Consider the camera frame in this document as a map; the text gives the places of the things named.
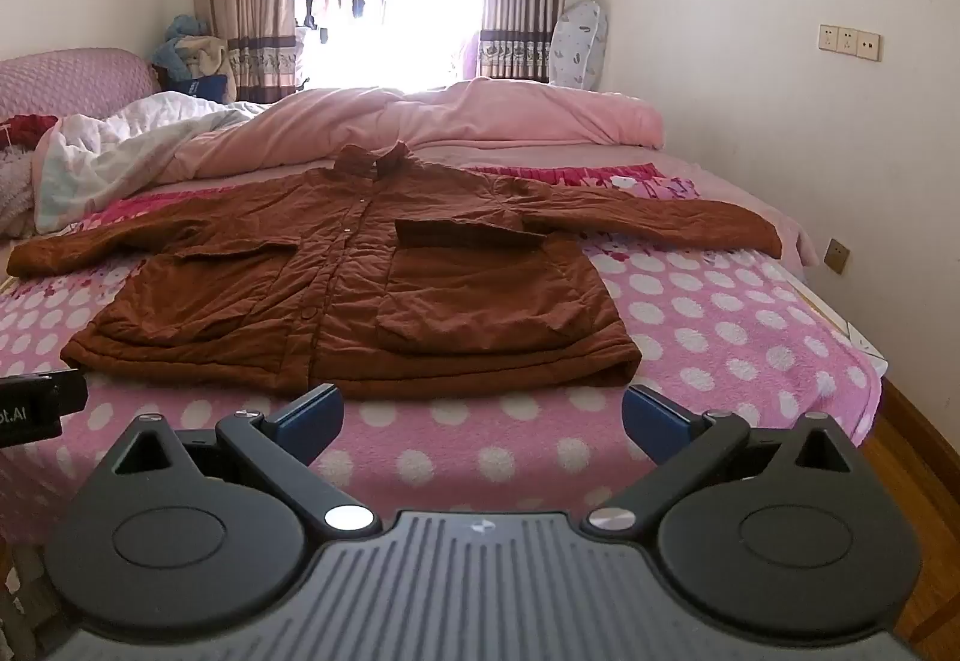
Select pink polka-dot blanket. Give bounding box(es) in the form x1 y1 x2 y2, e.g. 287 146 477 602
0 194 884 549

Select brown padded jacket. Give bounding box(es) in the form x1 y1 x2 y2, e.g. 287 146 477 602
6 140 785 401

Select mauve bed sheet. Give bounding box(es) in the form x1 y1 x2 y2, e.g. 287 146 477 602
420 136 818 265

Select red cloth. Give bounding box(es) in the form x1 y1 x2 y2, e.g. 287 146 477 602
0 114 61 152

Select dark blue bag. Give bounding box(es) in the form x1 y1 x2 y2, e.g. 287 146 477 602
174 74 230 105

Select white quilt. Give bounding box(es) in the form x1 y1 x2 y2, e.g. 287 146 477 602
34 92 263 235

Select blue plush toy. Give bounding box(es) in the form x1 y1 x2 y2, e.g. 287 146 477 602
152 14 212 70

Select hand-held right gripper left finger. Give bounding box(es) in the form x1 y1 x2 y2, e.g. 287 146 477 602
112 384 383 536

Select pink quilt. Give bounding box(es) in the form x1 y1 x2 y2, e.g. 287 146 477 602
154 77 665 188

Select red pink printed sheet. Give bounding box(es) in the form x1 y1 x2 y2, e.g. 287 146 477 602
75 161 698 235

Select cream cloth pile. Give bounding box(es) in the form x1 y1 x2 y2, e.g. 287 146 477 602
169 36 232 85

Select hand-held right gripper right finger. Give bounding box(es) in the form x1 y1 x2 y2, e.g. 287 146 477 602
581 384 863 536

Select purple pillow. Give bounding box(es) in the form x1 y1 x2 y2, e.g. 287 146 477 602
0 47 162 122

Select lavender knitted cloth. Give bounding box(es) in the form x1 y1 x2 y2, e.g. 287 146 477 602
0 147 40 236

